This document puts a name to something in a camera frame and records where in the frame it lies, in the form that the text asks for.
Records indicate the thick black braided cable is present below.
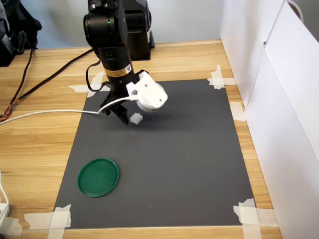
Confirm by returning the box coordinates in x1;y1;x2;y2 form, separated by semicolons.
9;47;95;107

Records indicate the white masking tape strip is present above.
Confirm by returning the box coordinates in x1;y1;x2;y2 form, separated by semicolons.
86;71;105;98
229;101;246;122
46;204;72;239
68;83;112;94
0;216;23;237
23;211;72;230
207;77;236;87
238;198;263;239
233;205;279;228
211;65;225;91

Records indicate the white cord loop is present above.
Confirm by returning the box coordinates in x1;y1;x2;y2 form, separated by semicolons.
286;0;305;22

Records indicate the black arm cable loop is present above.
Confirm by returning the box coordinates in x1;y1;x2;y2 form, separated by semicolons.
85;59;110;92

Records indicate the white power strip cable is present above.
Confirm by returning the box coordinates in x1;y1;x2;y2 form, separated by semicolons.
0;171;9;205

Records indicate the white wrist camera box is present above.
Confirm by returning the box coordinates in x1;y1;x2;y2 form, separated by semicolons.
126;70;168;113

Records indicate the small white plastic terminal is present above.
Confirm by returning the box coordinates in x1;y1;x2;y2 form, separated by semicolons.
130;113;144;125

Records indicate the black bag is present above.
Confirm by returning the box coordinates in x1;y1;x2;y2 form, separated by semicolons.
0;0;43;67

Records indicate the round green lid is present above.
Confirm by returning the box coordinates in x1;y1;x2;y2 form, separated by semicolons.
77;158;120;199

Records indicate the thin black cable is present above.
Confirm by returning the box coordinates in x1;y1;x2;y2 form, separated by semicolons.
0;47;35;122

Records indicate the white power strip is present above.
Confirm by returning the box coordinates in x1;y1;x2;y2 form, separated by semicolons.
0;203;11;225

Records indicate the white partition panel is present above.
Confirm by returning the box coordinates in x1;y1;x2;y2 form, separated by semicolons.
245;0;319;239
219;0;286;110

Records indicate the dark grey mat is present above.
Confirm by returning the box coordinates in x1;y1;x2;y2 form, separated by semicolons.
53;79;257;229

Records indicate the white camera cable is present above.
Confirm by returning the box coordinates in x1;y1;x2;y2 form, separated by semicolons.
0;95;139;125

